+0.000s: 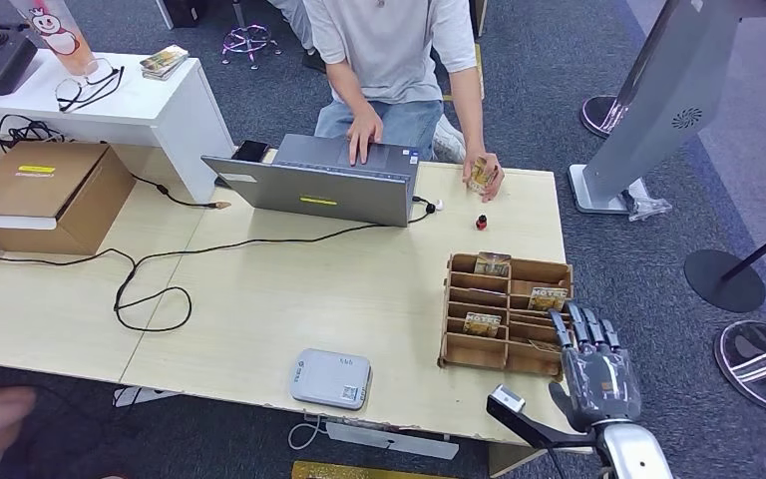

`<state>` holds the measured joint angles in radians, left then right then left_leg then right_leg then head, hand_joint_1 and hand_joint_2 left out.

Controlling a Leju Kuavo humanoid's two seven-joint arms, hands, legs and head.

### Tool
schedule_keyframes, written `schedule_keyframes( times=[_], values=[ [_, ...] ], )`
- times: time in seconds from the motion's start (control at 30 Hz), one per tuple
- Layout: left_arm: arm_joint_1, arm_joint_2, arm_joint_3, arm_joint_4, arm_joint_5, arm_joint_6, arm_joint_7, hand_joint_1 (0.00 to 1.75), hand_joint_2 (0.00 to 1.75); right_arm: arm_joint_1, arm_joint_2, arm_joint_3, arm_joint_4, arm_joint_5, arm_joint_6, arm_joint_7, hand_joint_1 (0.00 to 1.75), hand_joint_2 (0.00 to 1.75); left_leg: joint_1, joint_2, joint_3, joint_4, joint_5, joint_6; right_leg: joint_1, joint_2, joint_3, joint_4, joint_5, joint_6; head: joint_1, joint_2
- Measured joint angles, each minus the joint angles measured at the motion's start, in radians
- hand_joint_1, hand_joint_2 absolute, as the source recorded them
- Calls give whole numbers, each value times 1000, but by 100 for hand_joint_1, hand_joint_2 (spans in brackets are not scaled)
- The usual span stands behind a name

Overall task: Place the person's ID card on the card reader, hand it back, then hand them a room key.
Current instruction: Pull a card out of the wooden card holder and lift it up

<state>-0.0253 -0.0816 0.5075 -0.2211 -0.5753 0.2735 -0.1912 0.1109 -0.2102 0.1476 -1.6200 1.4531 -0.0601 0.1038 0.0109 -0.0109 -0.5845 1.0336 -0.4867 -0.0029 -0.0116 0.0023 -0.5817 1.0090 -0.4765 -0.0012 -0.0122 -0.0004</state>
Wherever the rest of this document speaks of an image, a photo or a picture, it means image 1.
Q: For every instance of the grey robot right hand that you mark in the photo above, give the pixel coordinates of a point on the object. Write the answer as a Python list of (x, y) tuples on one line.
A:
[(601, 383)]

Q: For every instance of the person's right hand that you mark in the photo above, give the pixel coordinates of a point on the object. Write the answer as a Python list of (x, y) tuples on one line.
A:
[(364, 132)]

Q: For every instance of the person's left hand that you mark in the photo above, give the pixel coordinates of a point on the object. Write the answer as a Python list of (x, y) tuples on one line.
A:
[(492, 185)]

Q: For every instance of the hotel print ID card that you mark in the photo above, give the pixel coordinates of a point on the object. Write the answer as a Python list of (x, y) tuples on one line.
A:
[(481, 175)]

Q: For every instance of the person's right forearm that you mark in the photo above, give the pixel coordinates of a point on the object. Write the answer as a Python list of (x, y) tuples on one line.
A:
[(346, 89)]

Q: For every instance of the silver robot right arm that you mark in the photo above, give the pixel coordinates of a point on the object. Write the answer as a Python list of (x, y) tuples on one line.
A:
[(634, 456)]

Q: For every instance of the person's left forearm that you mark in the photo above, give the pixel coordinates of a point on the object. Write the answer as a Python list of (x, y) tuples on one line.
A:
[(467, 109)]

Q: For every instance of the hotel key card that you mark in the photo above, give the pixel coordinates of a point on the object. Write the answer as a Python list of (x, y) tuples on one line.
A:
[(548, 299), (493, 264), (482, 324)]

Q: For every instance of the person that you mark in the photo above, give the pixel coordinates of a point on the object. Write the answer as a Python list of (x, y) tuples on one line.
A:
[(389, 53)]

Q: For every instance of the standing person's leg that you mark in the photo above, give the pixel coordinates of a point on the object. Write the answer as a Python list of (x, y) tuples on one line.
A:
[(297, 23)]

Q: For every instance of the wooden card holder rack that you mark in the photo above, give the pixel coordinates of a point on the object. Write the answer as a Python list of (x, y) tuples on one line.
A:
[(475, 357)]

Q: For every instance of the grey white card reader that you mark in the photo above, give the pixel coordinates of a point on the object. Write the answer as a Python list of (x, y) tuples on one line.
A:
[(330, 379)]

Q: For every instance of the small red black object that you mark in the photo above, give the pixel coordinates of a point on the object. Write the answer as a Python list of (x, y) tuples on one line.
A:
[(481, 223)]

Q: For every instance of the grey laptop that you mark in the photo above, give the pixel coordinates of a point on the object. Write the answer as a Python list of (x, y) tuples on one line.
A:
[(310, 192)]

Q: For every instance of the black smartphone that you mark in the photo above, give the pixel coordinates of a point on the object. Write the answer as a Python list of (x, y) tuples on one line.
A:
[(251, 151)]

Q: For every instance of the wooden desk leg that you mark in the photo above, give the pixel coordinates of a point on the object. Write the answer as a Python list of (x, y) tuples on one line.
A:
[(505, 461)]

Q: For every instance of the chrome stool base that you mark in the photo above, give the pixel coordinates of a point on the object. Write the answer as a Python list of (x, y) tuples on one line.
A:
[(247, 40)]

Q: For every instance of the clear plastic bag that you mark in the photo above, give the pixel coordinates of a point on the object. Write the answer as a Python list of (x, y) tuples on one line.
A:
[(647, 201)]

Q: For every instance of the black stanchion with pole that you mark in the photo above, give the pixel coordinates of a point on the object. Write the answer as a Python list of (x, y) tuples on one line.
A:
[(723, 281)]

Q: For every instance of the chrome stanchion base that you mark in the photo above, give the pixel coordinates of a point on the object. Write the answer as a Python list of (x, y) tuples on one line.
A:
[(760, 367)]

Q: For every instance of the white shelf cabinet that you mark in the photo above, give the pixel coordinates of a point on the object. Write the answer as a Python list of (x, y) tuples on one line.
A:
[(178, 112)]

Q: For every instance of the silver kiosk stand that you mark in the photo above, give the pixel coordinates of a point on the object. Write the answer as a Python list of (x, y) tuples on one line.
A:
[(667, 86)]

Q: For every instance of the stack of hotel cards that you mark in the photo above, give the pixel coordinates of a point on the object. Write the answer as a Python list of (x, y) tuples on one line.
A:
[(163, 61)]

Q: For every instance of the black floor case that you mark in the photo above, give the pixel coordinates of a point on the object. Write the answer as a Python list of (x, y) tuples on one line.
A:
[(185, 10)]

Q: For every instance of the white power strip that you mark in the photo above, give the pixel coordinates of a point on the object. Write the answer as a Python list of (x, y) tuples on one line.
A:
[(389, 441)]

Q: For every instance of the snowman print drink cup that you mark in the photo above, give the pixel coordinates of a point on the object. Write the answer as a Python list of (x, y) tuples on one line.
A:
[(56, 33)]

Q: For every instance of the brown cardboard box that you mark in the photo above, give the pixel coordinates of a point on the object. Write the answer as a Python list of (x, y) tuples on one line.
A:
[(39, 192)]

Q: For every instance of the white desk foot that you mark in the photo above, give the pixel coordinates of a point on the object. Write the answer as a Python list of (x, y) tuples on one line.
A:
[(138, 396)]

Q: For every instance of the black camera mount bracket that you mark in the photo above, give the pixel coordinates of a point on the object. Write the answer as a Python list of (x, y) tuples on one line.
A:
[(535, 430)]

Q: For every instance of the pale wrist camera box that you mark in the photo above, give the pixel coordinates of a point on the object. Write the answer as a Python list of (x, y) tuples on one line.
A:
[(507, 400)]

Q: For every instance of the chrome stanchion with post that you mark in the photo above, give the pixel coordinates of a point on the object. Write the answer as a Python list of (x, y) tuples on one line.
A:
[(601, 116)]

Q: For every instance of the black frame eyeglasses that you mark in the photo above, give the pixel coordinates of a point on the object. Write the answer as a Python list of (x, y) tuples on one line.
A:
[(69, 89)]

